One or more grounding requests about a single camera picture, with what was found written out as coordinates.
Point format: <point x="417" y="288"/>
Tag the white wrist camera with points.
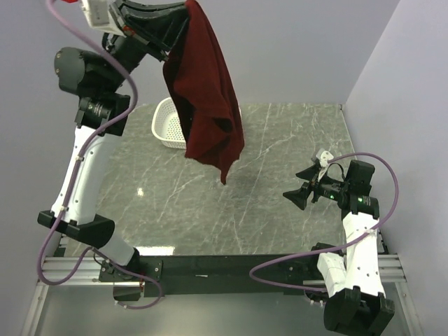
<point x="97" y="15"/>
<point x="322" y="157"/>

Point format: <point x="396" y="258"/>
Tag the dark red t-shirt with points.
<point x="201" y="88"/>

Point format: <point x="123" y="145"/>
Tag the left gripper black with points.
<point x="141" y="26"/>

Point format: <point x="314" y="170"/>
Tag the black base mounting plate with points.
<point x="225" y="274"/>

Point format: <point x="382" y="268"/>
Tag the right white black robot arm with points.
<point x="357" y="303"/>

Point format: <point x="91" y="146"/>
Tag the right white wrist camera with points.
<point x="322" y="157"/>

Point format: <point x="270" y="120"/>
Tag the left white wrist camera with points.
<point x="97" y="15"/>

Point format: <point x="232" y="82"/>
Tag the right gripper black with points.
<point x="313" y="189"/>

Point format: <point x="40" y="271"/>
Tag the white perforated plastic basket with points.
<point x="166" y="126"/>

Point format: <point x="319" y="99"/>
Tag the aluminium extrusion rail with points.
<point x="55" y="268"/>

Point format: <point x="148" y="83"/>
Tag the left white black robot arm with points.
<point x="94" y="75"/>

